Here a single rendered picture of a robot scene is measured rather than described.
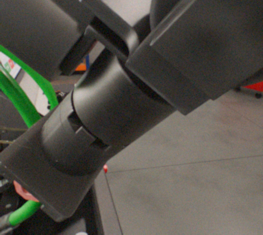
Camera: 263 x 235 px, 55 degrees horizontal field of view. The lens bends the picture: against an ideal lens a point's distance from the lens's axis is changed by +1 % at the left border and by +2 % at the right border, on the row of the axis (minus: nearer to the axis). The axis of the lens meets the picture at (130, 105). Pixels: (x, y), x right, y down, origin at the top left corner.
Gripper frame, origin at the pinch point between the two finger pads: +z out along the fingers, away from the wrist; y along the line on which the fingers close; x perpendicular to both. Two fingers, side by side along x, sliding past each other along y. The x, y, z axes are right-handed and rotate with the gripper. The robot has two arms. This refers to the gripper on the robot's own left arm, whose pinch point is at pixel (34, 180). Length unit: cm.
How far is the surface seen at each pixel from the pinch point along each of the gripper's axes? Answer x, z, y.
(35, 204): 1.7, 0.6, 1.5
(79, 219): 17.9, 41.6, -20.3
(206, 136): 117, 118, -227
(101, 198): 15.8, 26.8, -20.6
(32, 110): -4.6, -7.2, -1.0
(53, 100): -6.7, 8.3, -16.8
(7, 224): 1.2, 4.8, 3.2
